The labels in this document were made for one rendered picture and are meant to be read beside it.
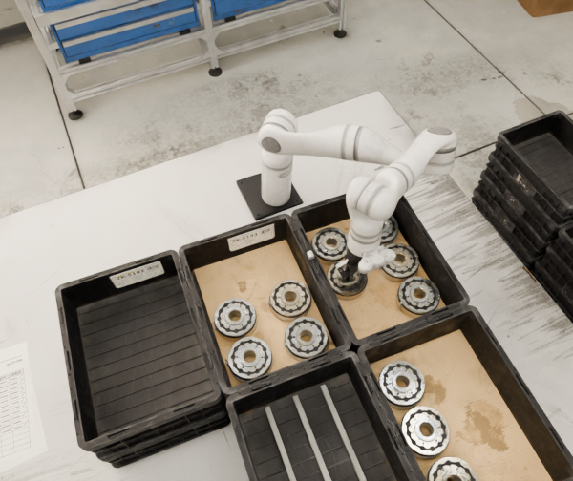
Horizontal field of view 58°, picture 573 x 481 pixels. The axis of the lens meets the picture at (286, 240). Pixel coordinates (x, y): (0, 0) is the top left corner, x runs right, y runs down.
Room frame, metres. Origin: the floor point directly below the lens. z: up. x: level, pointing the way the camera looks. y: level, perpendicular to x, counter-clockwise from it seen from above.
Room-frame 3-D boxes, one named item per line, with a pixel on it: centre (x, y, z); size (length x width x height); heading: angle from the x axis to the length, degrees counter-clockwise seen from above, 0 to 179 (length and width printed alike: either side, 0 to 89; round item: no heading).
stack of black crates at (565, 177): (1.25, -1.02, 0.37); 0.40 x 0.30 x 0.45; 23
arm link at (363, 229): (0.66, -0.17, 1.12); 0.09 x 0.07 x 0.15; 48
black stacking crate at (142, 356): (0.46, 0.35, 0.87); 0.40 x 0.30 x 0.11; 19
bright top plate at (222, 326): (0.54, 0.13, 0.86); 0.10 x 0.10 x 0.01
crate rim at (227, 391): (0.56, 0.07, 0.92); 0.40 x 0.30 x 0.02; 19
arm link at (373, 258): (0.63, -0.19, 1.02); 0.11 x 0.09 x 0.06; 23
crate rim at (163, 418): (0.46, 0.35, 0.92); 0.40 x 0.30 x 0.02; 19
